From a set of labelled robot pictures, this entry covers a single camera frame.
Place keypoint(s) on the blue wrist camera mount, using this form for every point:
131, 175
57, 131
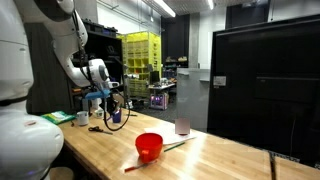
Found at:
98, 94

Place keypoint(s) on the green pencil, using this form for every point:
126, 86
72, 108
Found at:
174, 146

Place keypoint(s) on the grey partition board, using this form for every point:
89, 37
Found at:
193, 96

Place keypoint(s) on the small dark red mug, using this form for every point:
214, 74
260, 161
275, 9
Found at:
182, 126

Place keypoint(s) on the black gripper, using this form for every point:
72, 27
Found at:
112, 105

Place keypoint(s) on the dark shelving unit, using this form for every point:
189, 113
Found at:
52, 88

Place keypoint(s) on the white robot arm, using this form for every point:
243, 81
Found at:
30, 143

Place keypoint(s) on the large red cup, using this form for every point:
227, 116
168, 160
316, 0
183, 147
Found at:
149, 146

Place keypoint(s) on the red pencil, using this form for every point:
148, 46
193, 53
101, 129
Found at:
137, 167

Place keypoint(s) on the yellow crate rack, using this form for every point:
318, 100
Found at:
141, 55

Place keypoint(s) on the blue pen holder cup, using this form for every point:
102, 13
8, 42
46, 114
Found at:
116, 118

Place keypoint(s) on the white paper sheet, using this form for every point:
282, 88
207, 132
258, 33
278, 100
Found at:
167, 132

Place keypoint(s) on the large black panel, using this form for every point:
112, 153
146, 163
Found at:
265, 86

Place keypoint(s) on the black handled scissors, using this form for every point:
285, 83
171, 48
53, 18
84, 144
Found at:
98, 129

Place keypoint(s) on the white mug with plant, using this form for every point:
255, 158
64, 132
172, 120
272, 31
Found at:
99, 113

